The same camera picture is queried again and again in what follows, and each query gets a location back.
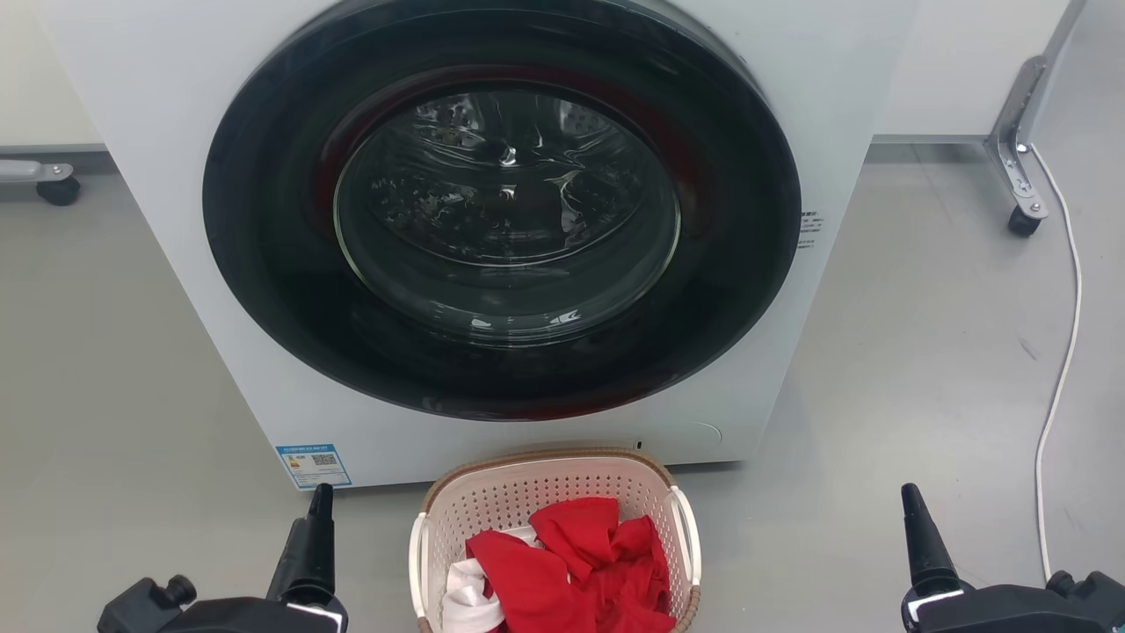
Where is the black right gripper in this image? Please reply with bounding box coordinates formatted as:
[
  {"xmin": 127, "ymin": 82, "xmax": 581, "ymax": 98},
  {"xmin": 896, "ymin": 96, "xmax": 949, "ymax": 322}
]
[{"xmin": 900, "ymin": 483, "xmax": 1125, "ymax": 633}]

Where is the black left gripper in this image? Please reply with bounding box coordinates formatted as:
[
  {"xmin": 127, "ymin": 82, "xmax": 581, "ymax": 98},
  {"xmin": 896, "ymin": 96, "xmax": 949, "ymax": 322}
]
[{"xmin": 97, "ymin": 483, "xmax": 349, "ymax": 633}]

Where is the beige perforated laundry basket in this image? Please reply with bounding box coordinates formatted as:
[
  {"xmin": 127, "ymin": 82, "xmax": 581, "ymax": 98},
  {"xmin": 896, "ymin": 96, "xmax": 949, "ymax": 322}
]
[{"xmin": 409, "ymin": 448, "xmax": 702, "ymax": 633}]

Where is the blue energy label sticker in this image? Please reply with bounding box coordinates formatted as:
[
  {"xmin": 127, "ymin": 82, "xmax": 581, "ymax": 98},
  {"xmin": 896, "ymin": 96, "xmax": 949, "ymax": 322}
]
[{"xmin": 275, "ymin": 443, "xmax": 352, "ymax": 491}]

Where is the white garment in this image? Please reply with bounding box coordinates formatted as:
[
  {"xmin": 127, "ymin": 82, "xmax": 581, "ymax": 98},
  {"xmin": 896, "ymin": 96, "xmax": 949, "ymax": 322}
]
[{"xmin": 441, "ymin": 526, "xmax": 546, "ymax": 633}]

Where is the red garment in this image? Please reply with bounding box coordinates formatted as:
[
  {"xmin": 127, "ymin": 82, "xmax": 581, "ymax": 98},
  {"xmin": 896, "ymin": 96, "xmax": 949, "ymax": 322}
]
[{"xmin": 466, "ymin": 498, "xmax": 678, "ymax": 633}]

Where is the round black washer door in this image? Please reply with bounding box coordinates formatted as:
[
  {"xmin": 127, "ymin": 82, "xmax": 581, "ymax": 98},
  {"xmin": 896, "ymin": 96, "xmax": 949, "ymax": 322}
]
[{"xmin": 202, "ymin": 0, "xmax": 802, "ymax": 422}]

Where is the white front-load washing machine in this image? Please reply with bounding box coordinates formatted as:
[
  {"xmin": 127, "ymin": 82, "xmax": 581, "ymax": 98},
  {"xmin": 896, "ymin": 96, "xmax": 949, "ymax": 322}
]
[{"xmin": 40, "ymin": 0, "xmax": 919, "ymax": 491}]

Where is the white partition panel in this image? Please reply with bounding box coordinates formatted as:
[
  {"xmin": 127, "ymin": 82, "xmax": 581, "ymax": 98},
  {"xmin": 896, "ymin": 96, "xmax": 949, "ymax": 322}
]
[
  {"xmin": 875, "ymin": 0, "xmax": 1086, "ymax": 142},
  {"xmin": 0, "ymin": 0, "xmax": 106, "ymax": 155}
]

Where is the thin white power cable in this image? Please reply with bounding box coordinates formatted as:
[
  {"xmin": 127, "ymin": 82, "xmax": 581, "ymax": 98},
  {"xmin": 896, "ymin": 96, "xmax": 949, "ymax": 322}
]
[{"xmin": 1028, "ymin": 145, "xmax": 1084, "ymax": 586}]

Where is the metal partition leg bracket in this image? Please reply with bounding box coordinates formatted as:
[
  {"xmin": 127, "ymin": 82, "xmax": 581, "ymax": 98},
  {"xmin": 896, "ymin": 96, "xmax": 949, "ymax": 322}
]
[{"xmin": 984, "ymin": 55, "xmax": 1051, "ymax": 221}]

